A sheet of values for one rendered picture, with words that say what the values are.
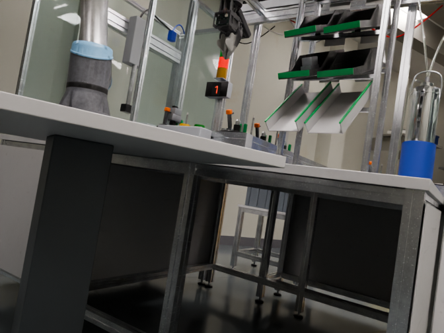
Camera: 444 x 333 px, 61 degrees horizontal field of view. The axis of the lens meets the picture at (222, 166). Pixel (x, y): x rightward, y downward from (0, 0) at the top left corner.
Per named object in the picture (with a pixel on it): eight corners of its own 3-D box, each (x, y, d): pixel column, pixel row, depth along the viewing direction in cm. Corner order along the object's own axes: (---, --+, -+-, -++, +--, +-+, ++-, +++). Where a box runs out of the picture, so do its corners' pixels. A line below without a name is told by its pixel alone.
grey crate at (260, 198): (305, 216, 324) (309, 189, 325) (243, 205, 358) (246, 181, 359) (321, 217, 359) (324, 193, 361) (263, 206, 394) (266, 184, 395)
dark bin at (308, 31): (316, 32, 132) (314, 10, 130) (284, 37, 141) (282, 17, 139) (351, 29, 151) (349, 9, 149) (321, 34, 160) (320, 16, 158)
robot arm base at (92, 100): (53, 113, 100) (59, 76, 101) (56, 119, 115) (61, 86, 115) (111, 122, 106) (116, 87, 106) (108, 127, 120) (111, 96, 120)
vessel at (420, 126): (433, 141, 180) (443, 65, 182) (402, 140, 188) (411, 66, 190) (435, 147, 192) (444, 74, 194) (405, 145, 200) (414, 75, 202)
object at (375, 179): (429, 191, 92) (431, 178, 92) (62, 146, 174) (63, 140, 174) (448, 209, 210) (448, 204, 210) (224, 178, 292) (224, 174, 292)
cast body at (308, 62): (310, 73, 140) (309, 54, 138) (300, 74, 143) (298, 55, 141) (322, 71, 146) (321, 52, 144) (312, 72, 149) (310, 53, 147)
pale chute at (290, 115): (298, 131, 128) (295, 120, 126) (267, 131, 137) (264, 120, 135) (333, 91, 144) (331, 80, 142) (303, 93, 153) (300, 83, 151)
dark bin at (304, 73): (309, 76, 131) (307, 55, 129) (278, 79, 140) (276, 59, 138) (345, 68, 150) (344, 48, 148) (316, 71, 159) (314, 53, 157)
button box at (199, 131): (198, 143, 133) (201, 125, 134) (154, 139, 145) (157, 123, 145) (209, 147, 139) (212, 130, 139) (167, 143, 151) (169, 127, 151)
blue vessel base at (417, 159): (428, 197, 178) (435, 141, 179) (392, 193, 187) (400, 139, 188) (431, 199, 191) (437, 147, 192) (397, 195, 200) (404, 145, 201)
